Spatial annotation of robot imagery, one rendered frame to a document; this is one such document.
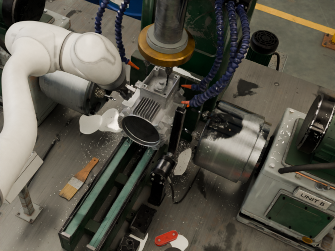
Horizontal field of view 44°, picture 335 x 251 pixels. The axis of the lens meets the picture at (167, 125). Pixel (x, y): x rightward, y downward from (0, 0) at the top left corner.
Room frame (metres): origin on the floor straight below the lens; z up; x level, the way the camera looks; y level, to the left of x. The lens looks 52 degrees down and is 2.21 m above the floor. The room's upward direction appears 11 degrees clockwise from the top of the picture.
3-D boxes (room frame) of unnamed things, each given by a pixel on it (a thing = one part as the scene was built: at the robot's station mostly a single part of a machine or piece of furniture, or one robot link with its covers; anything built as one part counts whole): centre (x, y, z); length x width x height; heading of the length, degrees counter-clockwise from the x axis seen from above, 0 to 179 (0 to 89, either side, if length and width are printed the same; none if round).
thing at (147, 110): (0.98, 0.06, 1.02); 0.20 x 0.19 x 0.19; 164
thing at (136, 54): (1.13, 0.02, 0.97); 0.30 x 0.11 x 0.34; 74
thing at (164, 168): (0.91, -0.10, 0.92); 0.45 x 0.13 x 0.24; 164
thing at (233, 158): (0.88, -0.26, 1.04); 0.41 x 0.25 x 0.25; 74
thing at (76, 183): (0.77, 0.29, 0.80); 0.21 x 0.05 x 0.01; 158
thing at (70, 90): (1.08, 0.40, 1.04); 0.37 x 0.25 x 0.25; 74
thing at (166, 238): (0.60, -0.07, 0.81); 0.09 x 0.03 x 0.02; 124
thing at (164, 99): (1.02, 0.05, 1.11); 0.12 x 0.11 x 0.07; 164
